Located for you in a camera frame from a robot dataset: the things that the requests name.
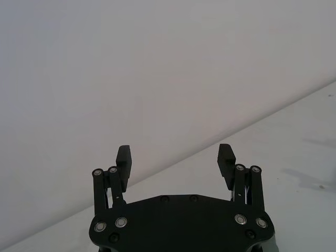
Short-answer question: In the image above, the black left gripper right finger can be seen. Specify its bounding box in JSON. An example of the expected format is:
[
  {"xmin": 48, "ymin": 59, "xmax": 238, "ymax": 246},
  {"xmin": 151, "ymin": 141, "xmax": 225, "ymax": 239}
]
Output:
[{"xmin": 217, "ymin": 143, "xmax": 267, "ymax": 211}]

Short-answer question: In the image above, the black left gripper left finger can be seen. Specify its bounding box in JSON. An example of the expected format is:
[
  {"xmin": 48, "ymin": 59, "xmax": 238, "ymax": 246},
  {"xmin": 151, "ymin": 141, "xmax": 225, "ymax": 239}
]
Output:
[{"xmin": 92, "ymin": 144, "xmax": 133, "ymax": 217}]

